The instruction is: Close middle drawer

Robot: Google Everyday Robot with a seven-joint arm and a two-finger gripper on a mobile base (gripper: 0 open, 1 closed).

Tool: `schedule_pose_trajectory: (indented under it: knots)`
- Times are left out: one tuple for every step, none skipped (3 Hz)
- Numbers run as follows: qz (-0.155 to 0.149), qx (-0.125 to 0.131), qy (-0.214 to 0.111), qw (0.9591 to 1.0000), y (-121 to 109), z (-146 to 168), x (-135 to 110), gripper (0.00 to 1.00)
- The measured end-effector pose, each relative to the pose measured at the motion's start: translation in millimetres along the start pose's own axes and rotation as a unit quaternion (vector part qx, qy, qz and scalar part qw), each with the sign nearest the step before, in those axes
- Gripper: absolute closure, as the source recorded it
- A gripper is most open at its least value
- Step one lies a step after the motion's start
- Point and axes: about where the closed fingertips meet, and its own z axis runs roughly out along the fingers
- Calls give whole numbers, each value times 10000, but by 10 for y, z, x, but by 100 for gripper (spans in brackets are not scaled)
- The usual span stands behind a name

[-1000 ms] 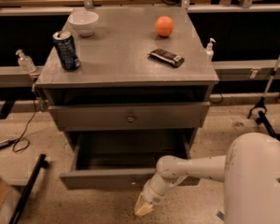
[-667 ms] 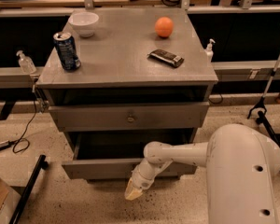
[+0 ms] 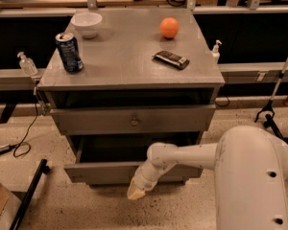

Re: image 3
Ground grey drawer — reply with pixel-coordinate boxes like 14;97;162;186
51;104;215;135
64;132;199;186

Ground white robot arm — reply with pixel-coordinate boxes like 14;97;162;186
127;126;288;230

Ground grey top drawer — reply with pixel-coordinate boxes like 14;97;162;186
51;104;215;135

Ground grey wooden drawer cabinet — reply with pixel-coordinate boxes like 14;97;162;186
36;7;226;165

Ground black metal stand leg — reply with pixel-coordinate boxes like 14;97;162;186
10;159;50;230

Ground cardboard box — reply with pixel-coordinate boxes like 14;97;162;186
0;183;21;230

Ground black snack bar wrapper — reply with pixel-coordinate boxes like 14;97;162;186
153;51;190;70

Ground black wheeled stand base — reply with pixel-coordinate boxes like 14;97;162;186
263;113;288;177

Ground grabber stick tool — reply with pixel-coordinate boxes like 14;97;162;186
254;56;288;122

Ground white pump bottle right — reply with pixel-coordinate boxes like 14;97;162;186
211;39;222;62

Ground blue soda can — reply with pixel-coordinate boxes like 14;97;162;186
56;33;84;73

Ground clear sanitizer bottle left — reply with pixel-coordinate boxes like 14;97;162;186
17;52;37;76

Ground orange fruit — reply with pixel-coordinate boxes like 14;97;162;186
159;17;180;39

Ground white ceramic bowl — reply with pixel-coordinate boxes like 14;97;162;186
71;11;103;38

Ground black power adapter with cable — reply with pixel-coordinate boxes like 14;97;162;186
0;103;38;159

